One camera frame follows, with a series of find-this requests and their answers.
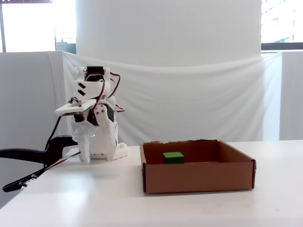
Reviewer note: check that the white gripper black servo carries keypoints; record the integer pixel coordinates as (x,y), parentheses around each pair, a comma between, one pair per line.
(101,115)

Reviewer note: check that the green cube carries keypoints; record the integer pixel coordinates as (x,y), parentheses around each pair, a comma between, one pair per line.
(173,158)

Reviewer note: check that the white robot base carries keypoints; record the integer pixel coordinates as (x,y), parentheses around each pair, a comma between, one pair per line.
(120,152)

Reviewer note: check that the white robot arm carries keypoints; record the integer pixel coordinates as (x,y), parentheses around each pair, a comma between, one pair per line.
(92,88)

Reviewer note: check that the brown cardboard box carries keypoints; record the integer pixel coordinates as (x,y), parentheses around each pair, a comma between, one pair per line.
(198,177)

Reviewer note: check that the black table clamp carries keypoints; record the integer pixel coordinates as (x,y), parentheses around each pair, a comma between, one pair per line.
(54,146)

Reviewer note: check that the white partition panel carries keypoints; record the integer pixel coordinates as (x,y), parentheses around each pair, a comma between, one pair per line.
(23,99)
(292,94)

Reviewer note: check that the black circuit board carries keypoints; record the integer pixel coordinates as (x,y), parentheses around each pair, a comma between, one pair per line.
(16,184)

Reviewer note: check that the white backdrop cloth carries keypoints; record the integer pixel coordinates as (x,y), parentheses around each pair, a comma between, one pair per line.
(189,99)

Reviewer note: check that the white round column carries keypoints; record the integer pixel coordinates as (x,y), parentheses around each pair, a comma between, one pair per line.
(165,28)

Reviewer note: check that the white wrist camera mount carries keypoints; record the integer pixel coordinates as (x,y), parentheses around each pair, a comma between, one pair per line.
(73,109)

